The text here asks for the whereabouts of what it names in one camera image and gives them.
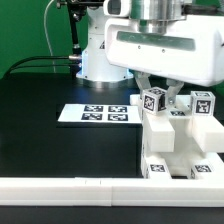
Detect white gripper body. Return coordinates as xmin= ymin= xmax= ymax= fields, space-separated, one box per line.
xmin=105 ymin=15 xmax=224 ymax=86

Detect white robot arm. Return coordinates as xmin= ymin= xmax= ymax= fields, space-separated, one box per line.
xmin=82 ymin=0 xmax=224 ymax=102

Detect white long chair back bar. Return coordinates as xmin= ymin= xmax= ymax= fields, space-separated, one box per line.
xmin=130 ymin=94 xmax=224 ymax=153

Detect white chair seat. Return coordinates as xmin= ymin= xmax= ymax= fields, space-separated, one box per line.
xmin=141 ymin=109 xmax=224 ymax=179

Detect white cube nut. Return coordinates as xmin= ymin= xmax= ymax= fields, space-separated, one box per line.
xmin=190 ymin=91 xmax=216 ymax=116
xmin=142 ymin=87 xmax=167 ymax=115

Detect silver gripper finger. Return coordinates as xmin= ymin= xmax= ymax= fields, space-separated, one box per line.
xmin=166 ymin=79 xmax=184 ymax=104
xmin=134 ymin=71 xmax=151 ymax=92

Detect white tag base sheet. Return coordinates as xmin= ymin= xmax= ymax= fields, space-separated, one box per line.
xmin=58 ymin=104 xmax=141 ymax=124

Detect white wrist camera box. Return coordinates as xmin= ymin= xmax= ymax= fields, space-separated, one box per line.
xmin=103 ymin=0 xmax=131 ymax=17

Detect white cube nut front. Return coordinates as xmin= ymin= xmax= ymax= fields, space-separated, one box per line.
xmin=190 ymin=91 xmax=216 ymax=116

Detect white L-shaped fence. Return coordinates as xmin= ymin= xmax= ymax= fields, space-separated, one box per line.
xmin=0 ymin=178 xmax=224 ymax=207

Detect black cables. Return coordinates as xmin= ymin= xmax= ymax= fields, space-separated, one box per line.
xmin=6 ymin=55 xmax=83 ymax=76

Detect grey cable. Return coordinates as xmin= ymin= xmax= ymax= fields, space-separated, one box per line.
xmin=43 ymin=0 xmax=58 ymax=74

